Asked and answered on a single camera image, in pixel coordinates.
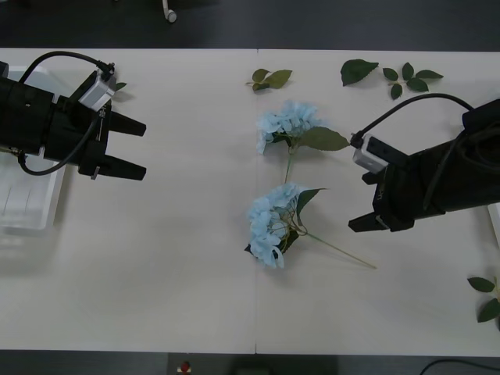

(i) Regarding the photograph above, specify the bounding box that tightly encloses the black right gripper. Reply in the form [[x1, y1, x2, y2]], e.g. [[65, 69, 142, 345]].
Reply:
[[348, 150, 447, 234]]

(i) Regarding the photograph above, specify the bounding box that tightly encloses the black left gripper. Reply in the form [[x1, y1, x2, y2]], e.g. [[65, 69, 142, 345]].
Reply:
[[42, 97, 147, 181]]

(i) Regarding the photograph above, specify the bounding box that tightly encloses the pale blue flower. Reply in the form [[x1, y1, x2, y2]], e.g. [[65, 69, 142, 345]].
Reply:
[[255, 98, 351, 184], [244, 182, 378, 270]]

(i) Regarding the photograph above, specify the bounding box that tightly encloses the pale blue flower, thin stem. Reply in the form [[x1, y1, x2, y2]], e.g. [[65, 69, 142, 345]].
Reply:
[[244, 182, 378, 270]]

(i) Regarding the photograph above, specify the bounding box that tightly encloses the shallow white box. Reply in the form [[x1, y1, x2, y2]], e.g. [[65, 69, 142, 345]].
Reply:
[[0, 65, 67, 238], [487, 202, 500, 251]]

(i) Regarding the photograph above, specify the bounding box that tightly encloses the single large green leaf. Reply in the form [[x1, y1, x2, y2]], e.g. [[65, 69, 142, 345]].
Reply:
[[340, 59, 380, 88]]

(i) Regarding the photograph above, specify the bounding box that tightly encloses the white chair caster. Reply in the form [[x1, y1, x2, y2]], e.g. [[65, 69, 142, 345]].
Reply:
[[161, 0, 179, 23]]

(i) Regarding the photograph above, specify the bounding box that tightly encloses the olive green leaf twig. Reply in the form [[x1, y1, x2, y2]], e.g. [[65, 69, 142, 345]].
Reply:
[[245, 68, 294, 93]]

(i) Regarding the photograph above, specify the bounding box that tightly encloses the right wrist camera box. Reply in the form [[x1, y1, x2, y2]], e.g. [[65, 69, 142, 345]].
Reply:
[[352, 134, 407, 172]]

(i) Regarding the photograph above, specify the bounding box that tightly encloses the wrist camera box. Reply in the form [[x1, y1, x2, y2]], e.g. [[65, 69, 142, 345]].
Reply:
[[77, 69, 117, 113], [352, 134, 407, 172]]

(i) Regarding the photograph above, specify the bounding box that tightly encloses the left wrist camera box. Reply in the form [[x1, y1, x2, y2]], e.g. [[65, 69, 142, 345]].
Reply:
[[77, 69, 117, 113]]

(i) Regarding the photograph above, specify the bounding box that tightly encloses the black floor cable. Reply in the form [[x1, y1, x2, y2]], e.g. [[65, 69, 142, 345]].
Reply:
[[419, 358, 500, 375]]

